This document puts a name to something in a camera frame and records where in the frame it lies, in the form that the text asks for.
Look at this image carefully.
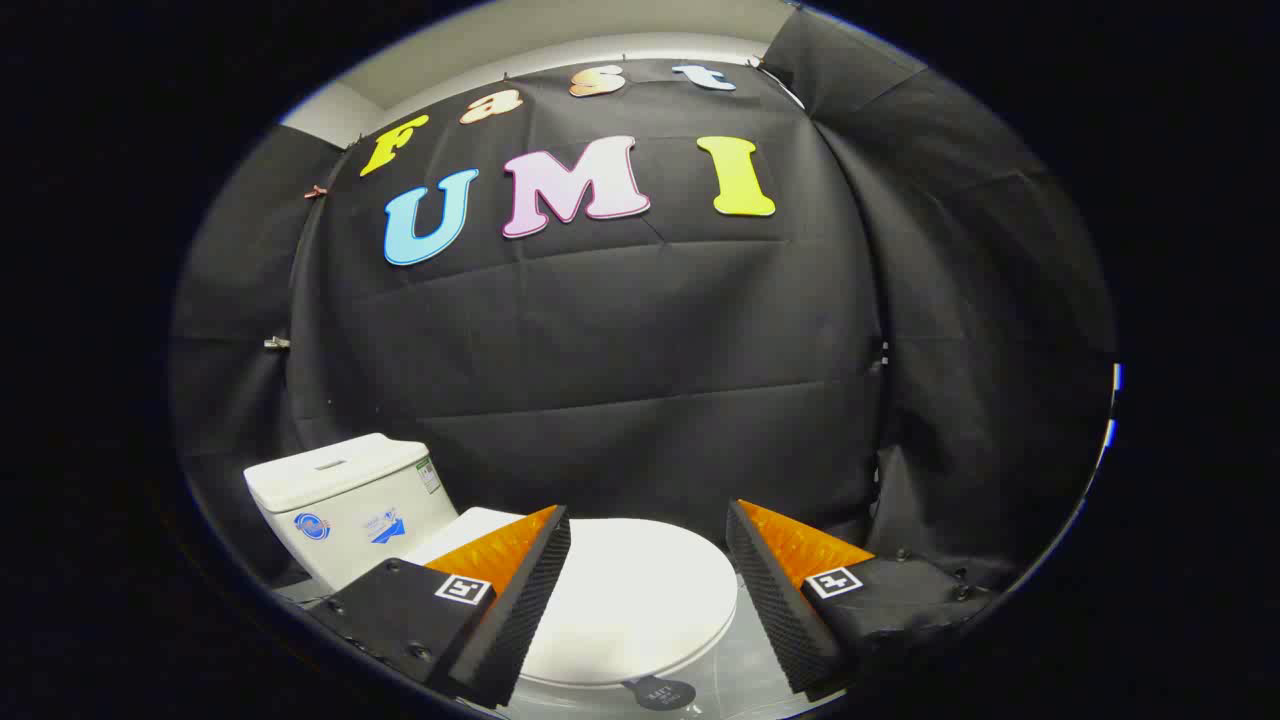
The white toilet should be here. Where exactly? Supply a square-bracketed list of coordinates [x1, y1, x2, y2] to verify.
[243, 432, 746, 706]

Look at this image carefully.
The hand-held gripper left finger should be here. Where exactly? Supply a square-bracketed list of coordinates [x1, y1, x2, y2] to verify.
[305, 503, 573, 709]

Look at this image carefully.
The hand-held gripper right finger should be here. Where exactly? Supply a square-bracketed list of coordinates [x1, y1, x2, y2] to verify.
[725, 498, 1001, 701]

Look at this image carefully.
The black backdrop cloth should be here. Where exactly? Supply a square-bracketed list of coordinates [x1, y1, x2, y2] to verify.
[170, 10, 1119, 601]

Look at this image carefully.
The black round lid handle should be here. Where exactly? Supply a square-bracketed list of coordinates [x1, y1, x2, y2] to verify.
[620, 677, 697, 712]

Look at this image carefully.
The white toilet lid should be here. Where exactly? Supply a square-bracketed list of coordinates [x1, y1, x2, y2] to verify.
[405, 507, 739, 689]

